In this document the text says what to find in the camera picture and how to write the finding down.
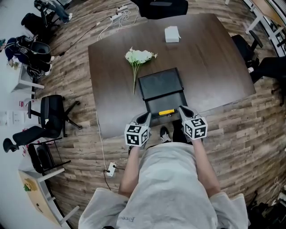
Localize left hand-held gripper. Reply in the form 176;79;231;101
124;112;153;148

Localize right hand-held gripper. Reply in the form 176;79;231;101
178;105;208;140

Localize yellow tool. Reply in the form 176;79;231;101
158;108;179;116

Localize black case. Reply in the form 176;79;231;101
138;67;189;126

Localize person's left forearm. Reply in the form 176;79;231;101
118;145;142;199

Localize person's right forearm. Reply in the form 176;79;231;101
191;138;222;198

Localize white tissue box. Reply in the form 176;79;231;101
164;26;181;43

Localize person's black trouser leg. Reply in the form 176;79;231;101
172;119;190;144

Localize person's black white shoe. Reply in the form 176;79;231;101
160;126;172;144

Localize white artificial flower bunch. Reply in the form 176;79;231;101
124;47;158;96

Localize person's grey shirt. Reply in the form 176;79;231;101
78;142;251;229

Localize black folding chair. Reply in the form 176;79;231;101
28;143;72;175

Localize reclined black office chair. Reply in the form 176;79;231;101
3;125;63;153

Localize black bag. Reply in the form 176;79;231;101
248;196;286;229

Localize small white desk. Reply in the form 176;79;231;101
11;64;45;93

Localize white cable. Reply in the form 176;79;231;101
96;110;108;171
97;4;139;41

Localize black cable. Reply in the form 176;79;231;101
103;165;126;191
59;17;112;56

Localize light wooden table white frame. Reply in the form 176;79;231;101
17;167;80;227
244;0;286;56

